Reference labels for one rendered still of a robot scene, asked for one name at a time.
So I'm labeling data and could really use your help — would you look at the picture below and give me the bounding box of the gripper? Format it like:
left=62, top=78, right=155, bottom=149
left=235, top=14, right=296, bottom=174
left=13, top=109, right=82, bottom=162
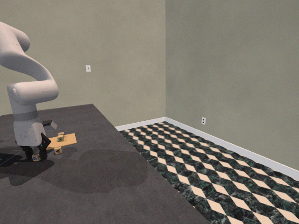
left=14, top=117, right=51, bottom=161

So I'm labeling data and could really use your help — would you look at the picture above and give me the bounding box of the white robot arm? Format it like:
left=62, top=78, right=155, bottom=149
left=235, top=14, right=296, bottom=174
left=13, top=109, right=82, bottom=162
left=0, top=22, right=59, bottom=121

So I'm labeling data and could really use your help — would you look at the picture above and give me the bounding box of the orange flat mat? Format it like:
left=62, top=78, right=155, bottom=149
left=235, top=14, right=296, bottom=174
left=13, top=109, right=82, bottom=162
left=46, top=133, right=77, bottom=150

